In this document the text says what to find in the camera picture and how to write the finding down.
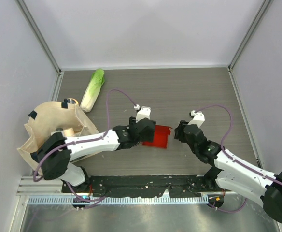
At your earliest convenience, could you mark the red paper box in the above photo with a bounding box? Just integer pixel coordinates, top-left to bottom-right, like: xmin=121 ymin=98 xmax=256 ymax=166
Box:
xmin=142 ymin=125 xmax=172 ymax=149

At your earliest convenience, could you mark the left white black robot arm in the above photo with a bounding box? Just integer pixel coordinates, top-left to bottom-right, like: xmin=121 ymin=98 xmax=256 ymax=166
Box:
xmin=31 ymin=117 xmax=156 ymax=193

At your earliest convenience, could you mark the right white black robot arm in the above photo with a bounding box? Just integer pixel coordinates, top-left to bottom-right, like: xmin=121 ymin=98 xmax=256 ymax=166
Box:
xmin=174 ymin=120 xmax=282 ymax=224

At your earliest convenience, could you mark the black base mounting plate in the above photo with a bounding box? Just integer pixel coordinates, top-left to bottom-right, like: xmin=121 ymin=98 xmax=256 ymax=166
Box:
xmin=73 ymin=174 xmax=223 ymax=198

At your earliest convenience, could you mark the napa cabbage toy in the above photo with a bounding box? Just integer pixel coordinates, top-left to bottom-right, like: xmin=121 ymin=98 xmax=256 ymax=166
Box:
xmin=80 ymin=69 xmax=105 ymax=113

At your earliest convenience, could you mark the white bottle in bag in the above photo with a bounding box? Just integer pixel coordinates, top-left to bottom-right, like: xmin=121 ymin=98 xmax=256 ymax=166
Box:
xmin=55 ymin=128 xmax=75 ymax=137

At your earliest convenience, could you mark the orange white item behind bag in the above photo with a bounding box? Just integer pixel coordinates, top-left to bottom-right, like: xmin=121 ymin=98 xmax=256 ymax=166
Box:
xmin=64 ymin=98 xmax=79 ymax=105

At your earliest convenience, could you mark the beige printed tote bag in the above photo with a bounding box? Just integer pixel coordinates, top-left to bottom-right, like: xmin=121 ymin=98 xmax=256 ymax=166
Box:
xmin=17 ymin=101 xmax=99 ymax=170

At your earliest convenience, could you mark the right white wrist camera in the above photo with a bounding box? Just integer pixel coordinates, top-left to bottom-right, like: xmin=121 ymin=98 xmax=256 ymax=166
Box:
xmin=188 ymin=110 xmax=205 ymax=128

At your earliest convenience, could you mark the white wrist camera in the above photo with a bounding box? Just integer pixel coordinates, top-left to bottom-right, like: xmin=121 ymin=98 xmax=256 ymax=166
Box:
xmin=188 ymin=110 xmax=205 ymax=128
xmin=134 ymin=104 xmax=151 ymax=122

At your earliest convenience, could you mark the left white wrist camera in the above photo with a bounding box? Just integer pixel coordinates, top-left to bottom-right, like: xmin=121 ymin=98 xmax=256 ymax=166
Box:
xmin=134 ymin=104 xmax=151 ymax=122

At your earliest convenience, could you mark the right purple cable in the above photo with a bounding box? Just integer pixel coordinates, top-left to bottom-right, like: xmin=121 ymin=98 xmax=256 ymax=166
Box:
xmin=194 ymin=104 xmax=282 ymax=213

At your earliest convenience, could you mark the purple cable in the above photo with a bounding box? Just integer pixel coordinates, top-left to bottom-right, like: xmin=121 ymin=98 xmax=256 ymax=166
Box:
xmin=32 ymin=89 xmax=140 ymax=209
xmin=194 ymin=104 xmax=282 ymax=213

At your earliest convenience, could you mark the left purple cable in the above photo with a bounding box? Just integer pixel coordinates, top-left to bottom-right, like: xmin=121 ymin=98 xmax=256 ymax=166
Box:
xmin=32 ymin=89 xmax=140 ymax=209

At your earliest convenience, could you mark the white slotted cable duct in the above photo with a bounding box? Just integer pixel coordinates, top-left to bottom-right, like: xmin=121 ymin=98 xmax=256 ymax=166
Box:
xmin=28 ymin=195 xmax=209 ymax=205

